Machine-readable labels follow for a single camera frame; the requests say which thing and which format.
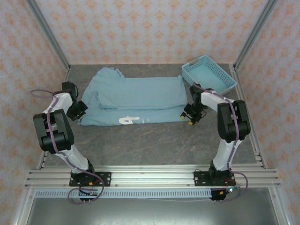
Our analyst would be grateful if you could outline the white slotted cable duct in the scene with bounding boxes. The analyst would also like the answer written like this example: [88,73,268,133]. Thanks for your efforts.
[34,189,213,199]

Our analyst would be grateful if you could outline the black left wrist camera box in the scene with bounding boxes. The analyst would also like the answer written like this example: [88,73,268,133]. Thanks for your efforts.
[78,100,89,113]

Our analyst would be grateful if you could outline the silver metal shelf panel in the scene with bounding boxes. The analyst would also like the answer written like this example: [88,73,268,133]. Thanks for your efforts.
[25,198,281,225]

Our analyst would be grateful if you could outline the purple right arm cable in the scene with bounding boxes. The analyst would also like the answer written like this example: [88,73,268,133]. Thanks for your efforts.
[193,83,248,203]

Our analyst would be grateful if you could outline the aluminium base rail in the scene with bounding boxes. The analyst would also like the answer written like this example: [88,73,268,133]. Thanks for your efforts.
[24,165,282,188]

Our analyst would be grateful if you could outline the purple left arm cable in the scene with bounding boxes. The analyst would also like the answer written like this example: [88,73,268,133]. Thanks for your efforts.
[31,90,105,205]

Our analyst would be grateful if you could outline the light blue t-shirt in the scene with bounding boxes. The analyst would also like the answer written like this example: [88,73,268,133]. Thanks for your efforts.
[78,67,188,127]

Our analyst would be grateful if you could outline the aluminium frame post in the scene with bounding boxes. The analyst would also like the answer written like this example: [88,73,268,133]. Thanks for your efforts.
[233,0,279,69]
[25,0,71,71]

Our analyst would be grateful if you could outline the light blue perforated plastic basket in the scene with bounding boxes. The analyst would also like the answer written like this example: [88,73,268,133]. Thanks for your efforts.
[181,55,237,96]

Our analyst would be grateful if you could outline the small circuit board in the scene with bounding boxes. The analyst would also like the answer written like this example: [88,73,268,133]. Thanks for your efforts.
[220,187,241,195]
[81,190,101,197]

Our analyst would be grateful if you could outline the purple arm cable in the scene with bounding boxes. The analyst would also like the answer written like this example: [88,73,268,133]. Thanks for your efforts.
[31,90,105,205]
[193,83,248,203]

